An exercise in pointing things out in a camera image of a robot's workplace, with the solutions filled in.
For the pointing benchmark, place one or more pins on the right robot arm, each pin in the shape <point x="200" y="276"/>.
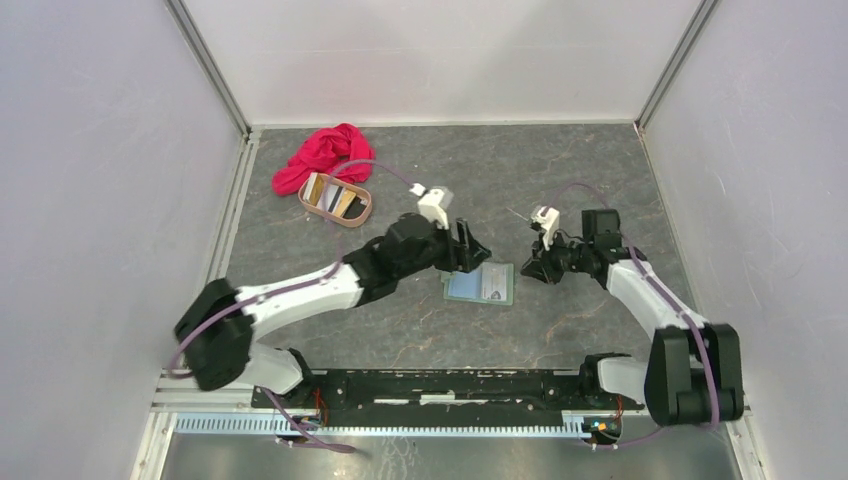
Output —
<point x="693" y="374"/>

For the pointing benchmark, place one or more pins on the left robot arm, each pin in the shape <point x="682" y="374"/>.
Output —
<point x="219" y="334"/>

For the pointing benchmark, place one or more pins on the red crumpled cloth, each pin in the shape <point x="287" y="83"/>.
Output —
<point x="321" y="152"/>

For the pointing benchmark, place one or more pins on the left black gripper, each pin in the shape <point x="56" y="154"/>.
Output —
<point x="462" y="256"/>

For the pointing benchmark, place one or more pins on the green card holder wallet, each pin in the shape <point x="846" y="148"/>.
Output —
<point x="465" y="287"/>

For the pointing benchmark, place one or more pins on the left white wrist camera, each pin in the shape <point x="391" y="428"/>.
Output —
<point x="433" y="204"/>

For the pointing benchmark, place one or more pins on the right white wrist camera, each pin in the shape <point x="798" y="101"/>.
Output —
<point x="545" y="221"/>

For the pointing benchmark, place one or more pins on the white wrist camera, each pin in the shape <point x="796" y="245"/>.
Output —
<point x="433" y="204"/>
<point x="545" y="221"/>

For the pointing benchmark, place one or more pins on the pink oval card tray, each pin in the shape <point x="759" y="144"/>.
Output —
<point x="358" y="212"/>

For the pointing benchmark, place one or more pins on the stack of upright cards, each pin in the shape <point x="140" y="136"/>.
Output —
<point x="313" y="188"/>

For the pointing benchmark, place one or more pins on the aluminium frame rail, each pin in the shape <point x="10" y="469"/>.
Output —
<point x="245" y="408"/>

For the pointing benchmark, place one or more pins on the gold card in tray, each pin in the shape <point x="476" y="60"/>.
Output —
<point x="336" y="199"/>

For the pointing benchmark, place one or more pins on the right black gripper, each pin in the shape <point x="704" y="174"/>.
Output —
<point x="543" y="270"/>

